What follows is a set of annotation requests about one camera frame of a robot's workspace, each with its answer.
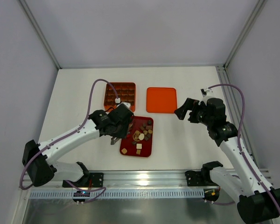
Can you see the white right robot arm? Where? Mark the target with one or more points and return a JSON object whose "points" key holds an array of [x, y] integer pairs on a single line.
{"points": [[256, 199]]}

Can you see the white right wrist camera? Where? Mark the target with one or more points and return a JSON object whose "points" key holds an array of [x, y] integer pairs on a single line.
{"points": [[207, 94]]}

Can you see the red tray with gold rim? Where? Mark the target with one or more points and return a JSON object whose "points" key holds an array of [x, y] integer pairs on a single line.
{"points": [[139, 140]]}

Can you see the orange tin lid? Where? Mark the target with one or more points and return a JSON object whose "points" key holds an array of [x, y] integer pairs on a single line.
{"points": [[161, 100]]}

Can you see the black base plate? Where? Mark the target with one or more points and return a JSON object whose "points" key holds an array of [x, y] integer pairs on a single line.
{"points": [[199, 178], [93, 180]]}

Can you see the orange chocolate tin box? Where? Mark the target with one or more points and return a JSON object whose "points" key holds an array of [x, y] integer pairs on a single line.
{"points": [[126, 92]]}

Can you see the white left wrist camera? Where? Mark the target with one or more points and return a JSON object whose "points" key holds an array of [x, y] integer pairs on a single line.
{"points": [[126, 104]]}

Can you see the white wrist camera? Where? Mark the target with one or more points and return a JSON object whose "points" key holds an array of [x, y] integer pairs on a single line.
{"points": [[207, 94], [126, 104]]}

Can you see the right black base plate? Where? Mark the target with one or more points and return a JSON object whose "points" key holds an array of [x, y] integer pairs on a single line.
{"points": [[199, 178]]}

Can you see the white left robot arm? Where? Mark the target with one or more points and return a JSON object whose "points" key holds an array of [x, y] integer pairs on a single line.
{"points": [[41, 160]]}

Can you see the white round chocolate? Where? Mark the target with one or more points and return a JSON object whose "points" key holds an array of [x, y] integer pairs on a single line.
{"points": [[141, 136]]}

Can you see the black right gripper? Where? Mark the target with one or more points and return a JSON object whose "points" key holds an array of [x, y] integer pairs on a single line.
{"points": [[192, 112]]}

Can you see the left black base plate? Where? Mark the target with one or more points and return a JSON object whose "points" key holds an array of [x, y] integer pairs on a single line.
{"points": [[93, 180]]}

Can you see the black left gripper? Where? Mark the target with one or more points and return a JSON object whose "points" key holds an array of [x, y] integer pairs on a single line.
{"points": [[121, 130]]}

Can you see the perforated cable duct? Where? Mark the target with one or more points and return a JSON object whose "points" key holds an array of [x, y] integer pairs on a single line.
{"points": [[117, 194]]}

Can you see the tan Sweet square chocolate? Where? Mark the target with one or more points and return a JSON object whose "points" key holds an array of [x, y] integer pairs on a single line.
{"points": [[124, 151]]}

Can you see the aluminium front rail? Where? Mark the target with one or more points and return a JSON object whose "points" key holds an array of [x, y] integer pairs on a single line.
{"points": [[140, 178]]}

